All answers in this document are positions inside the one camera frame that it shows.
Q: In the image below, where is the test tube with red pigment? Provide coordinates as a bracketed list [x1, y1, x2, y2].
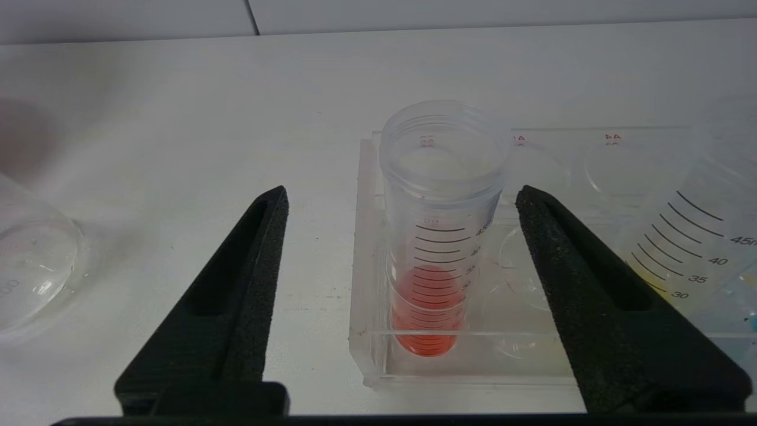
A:
[378, 101, 512, 357]

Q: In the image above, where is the clear acrylic test tube rack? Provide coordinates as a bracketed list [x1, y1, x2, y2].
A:
[349, 127, 757, 388]

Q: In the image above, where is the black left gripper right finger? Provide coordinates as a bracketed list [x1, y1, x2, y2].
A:
[515, 185, 753, 414]

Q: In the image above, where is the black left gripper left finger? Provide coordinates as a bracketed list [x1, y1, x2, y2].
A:
[114, 185, 290, 415]

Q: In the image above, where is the clear glass beaker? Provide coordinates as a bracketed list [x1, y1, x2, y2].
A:
[0, 172, 86, 339]

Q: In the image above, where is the test tube with yellow pigment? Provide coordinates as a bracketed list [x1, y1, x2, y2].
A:
[615, 98, 757, 314]

